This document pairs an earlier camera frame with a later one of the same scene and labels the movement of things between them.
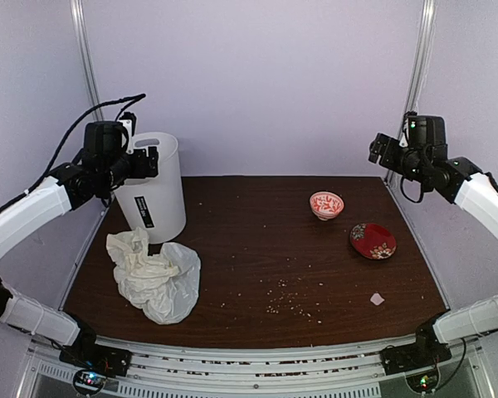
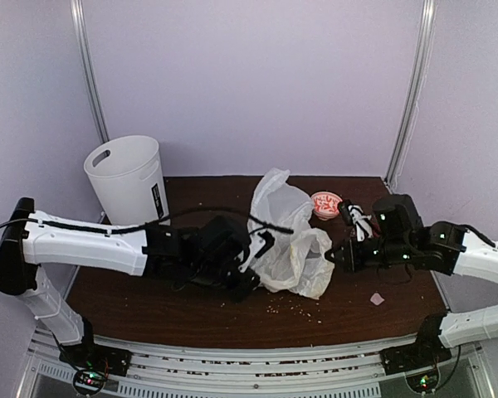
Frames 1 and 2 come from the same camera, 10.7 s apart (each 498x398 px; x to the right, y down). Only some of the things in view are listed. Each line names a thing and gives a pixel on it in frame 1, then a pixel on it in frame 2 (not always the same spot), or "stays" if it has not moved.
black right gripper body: (388, 159) → (355, 264)
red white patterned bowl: (326, 205) stays
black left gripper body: (140, 169) → (211, 274)
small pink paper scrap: (377, 299) stays
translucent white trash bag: (163, 285) → (300, 259)
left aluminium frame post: (77, 10) stays
